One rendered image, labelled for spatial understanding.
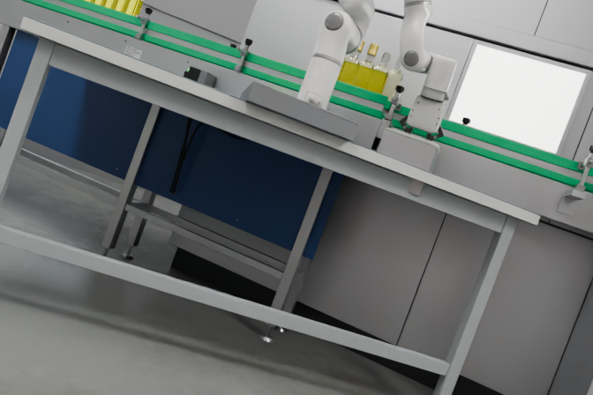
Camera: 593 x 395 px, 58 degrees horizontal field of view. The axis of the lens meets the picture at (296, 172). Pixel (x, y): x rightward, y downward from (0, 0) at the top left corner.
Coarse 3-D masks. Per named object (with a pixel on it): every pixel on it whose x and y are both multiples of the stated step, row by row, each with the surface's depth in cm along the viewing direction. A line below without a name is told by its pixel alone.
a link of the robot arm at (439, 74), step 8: (432, 56) 165; (440, 56) 161; (448, 56) 162; (432, 64) 163; (440, 64) 161; (448, 64) 160; (456, 64) 162; (424, 72) 168; (432, 72) 162; (440, 72) 161; (448, 72) 161; (432, 80) 163; (440, 80) 162; (448, 80) 162; (432, 88) 163; (440, 88) 162
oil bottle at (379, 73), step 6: (378, 66) 201; (384, 66) 201; (372, 72) 201; (378, 72) 200; (384, 72) 200; (372, 78) 201; (378, 78) 200; (384, 78) 200; (372, 84) 201; (378, 84) 200; (372, 90) 200; (378, 90) 200
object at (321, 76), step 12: (312, 60) 160; (324, 60) 157; (312, 72) 158; (324, 72) 157; (336, 72) 159; (312, 84) 157; (324, 84) 157; (300, 96) 159; (312, 96) 152; (324, 96) 158; (324, 108) 159
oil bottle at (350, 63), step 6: (348, 60) 204; (354, 60) 203; (342, 66) 204; (348, 66) 204; (354, 66) 203; (342, 72) 204; (348, 72) 203; (354, 72) 203; (342, 78) 204; (348, 78) 203
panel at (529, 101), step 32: (480, 64) 205; (512, 64) 202; (544, 64) 199; (480, 96) 204; (512, 96) 201; (544, 96) 198; (576, 96) 195; (480, 128) 204; (512, 128) 200; (544, 128) 197
